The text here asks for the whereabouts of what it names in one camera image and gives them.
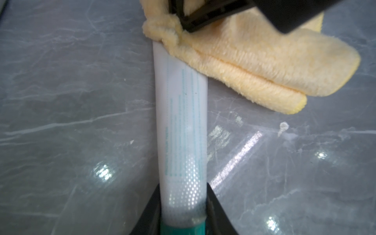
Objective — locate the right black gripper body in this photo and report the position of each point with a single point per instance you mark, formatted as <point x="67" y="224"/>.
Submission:
<point x="287" y="15"/>

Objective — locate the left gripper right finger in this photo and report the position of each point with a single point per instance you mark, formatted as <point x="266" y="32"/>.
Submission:
<point x="217" y="222"/>

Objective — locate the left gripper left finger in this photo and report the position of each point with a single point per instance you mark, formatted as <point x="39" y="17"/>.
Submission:
<point x="150" y="221"/>

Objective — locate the green cap toothpaste tube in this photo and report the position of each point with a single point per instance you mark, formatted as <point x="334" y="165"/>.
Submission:
<point x="181" y="113"/>

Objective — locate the yellow microfibre cloth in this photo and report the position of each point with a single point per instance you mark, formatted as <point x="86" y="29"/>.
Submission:
<point x="248" y="55"/>

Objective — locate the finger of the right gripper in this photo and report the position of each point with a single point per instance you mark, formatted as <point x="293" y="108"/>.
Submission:
<point x="208" y="13"/>

